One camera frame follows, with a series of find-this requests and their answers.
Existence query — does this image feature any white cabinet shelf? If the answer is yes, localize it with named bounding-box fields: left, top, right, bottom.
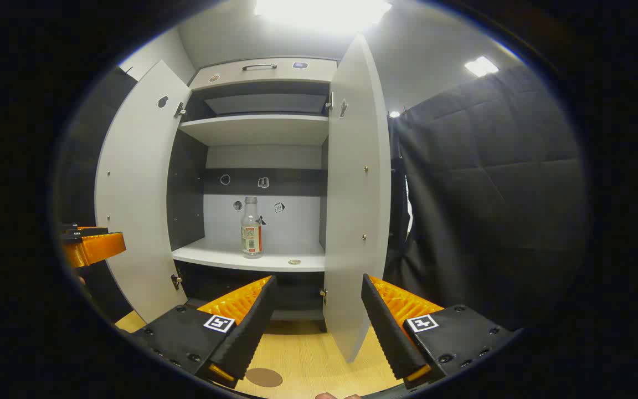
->
left=179, top=114, right=330, bottom=146
left=172, top=237, right=326, bottom=272

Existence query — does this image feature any brown round coaster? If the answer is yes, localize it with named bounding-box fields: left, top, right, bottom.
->
left=245, top=367, right=284, bottom=388

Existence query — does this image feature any large ceiling light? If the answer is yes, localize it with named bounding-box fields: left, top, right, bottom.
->
left=253, top=0, right=393, bottom=34

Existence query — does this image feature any black backdrop cloth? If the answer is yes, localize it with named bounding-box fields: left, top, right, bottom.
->
left=383, top=64, right=591, bottom=333

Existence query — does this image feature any white cabinet drawer front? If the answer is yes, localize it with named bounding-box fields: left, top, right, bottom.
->
left=191, top=58, right=337, bottom=90

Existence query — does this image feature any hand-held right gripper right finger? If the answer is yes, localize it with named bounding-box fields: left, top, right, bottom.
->
left=361, top=274, right=522, bottom=390

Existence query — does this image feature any white cabinet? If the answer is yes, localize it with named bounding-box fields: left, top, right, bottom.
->
left=167, top=58, right=338, bottom=334

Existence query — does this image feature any clear bottle with red label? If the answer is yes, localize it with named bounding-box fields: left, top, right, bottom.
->
left=241, top=196, right=263, bottom=259

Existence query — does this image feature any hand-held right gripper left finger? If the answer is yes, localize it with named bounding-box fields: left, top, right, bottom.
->
left=130, top=275, right=278, bottom=390

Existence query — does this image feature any white cabinet door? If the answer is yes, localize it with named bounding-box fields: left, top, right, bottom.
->
left=94, top=60, right=193, bottom=325
left=323, top=34, right=392, bottom=364

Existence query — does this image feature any rectangular ceiling light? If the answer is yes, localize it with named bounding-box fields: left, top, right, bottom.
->
left=465, top=55, right=500, bottom=78

